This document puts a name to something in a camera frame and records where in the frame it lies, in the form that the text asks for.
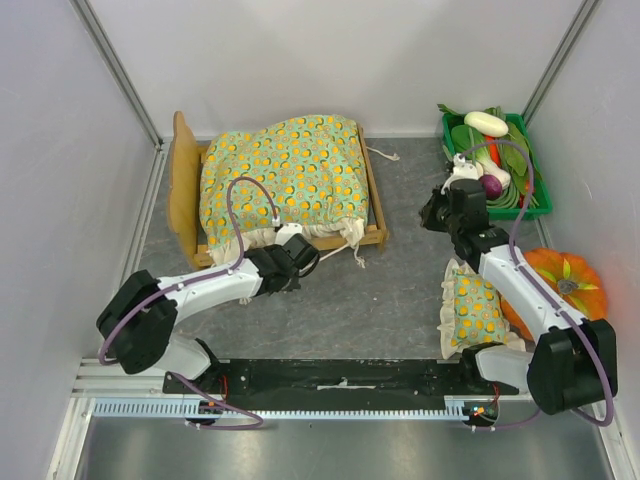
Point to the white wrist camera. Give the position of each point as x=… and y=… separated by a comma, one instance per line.
x=286, y=232
x=462, y=169

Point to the small lemon print pillow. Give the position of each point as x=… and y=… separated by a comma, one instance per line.
x=471, y=313

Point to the green long beans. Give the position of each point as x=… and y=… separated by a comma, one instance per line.
x=509, y=199

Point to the bok choy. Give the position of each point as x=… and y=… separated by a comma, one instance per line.
x=464, y=138

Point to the white rope tie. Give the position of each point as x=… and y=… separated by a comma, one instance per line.
x=359, y=260

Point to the lemon print cushion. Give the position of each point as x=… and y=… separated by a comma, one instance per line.
x=308, y=170

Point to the green spinach leaves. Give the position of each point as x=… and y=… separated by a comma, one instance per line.
x=514, y=148

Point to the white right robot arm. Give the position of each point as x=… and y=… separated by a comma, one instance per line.
x=574, y=363

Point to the wooden pet bed frame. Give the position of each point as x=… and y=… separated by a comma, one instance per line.
x=186, y=157

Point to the purple onion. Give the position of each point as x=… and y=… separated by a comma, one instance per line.
x=492, y=186

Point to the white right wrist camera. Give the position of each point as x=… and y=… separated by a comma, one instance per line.
x=462, y=169

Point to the green plastic crate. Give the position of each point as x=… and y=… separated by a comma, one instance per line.
x=540, y=203

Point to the orange pumpkin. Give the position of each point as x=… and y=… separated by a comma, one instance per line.
x=573, y=279

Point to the white eggplant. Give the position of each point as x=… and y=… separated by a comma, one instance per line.
x=486, y=124

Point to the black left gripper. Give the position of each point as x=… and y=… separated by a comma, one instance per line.
x=295, y=282

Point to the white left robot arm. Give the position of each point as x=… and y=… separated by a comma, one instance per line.
x=139, y=324

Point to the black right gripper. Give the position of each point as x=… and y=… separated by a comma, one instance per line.
x=439, y=212

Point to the orange carrot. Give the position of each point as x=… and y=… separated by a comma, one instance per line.
x=493, y=150

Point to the white cable duct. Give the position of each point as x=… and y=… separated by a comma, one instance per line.
x=192, y=409

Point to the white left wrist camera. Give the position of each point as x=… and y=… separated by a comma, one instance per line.
x=286, y=232

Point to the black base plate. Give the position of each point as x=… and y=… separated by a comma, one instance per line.
x=341, y=384

